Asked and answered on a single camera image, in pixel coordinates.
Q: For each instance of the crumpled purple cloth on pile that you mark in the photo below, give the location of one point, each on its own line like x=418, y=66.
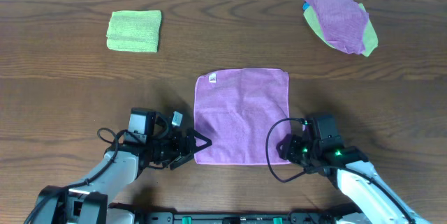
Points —
x=342, y=22

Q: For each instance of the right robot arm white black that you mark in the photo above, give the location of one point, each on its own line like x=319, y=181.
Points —
x=349, y=170

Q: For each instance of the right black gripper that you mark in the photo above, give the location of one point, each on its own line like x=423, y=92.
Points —
x=289, y=142

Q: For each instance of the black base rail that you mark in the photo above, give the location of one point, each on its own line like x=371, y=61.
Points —
x=125, y=213

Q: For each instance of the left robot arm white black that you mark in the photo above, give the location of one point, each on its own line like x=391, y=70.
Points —
x=86, y=200

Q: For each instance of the purple microfiber cloth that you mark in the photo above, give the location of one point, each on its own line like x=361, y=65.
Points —
x=242, y=112

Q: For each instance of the green cloth under pile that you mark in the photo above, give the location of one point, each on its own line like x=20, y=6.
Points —
x=370, y=38

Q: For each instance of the folded green cloth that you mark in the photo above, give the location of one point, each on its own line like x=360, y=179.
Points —
x=134, y=31

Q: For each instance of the blue cloth under pile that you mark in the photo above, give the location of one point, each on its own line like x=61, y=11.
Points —
x=306, y=6

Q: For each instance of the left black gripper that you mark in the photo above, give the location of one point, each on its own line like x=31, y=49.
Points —
x=188, y=148

